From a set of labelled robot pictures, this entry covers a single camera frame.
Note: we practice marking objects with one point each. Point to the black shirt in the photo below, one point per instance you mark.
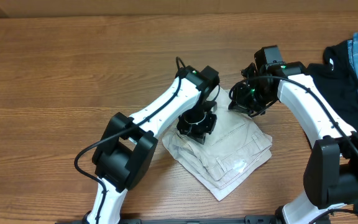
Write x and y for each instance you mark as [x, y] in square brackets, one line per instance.
[337, 81]

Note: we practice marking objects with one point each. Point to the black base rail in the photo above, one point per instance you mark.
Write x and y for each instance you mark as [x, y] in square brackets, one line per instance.
[197, 221]

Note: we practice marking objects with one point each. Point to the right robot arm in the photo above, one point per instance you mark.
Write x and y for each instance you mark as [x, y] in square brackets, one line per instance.
[330, 180]

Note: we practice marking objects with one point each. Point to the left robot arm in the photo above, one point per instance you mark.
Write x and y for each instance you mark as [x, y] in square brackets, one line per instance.
[123, 154]

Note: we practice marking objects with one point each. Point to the beige shorts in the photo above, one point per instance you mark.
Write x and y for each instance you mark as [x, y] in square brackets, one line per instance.
[228, 156]

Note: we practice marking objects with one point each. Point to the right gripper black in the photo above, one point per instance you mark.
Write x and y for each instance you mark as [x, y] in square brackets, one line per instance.
[240, 105]

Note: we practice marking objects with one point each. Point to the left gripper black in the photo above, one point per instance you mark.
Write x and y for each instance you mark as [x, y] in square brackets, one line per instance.
[199, 132]

